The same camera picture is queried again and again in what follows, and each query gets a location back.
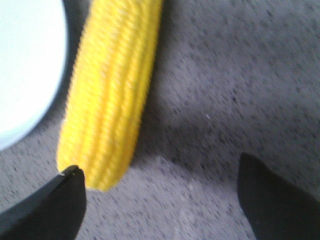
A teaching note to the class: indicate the light blue plate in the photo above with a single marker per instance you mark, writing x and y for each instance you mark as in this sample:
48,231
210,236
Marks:
33,53

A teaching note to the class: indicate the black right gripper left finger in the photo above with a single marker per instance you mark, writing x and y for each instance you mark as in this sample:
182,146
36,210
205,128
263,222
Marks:
54,212

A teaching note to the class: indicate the yellow corn cob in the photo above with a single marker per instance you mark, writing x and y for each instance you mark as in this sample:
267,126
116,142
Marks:
108,89

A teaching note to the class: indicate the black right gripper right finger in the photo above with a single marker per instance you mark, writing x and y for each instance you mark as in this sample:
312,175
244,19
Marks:
275,208

